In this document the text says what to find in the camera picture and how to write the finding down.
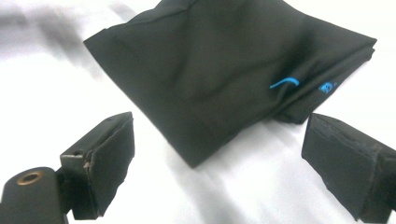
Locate black shorts with blue print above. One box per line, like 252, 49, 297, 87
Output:
83, 0, 378, 170

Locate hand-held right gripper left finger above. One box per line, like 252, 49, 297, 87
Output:
59, 111, 136, 220

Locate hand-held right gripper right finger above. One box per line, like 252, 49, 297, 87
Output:
301, 112, 396, 224

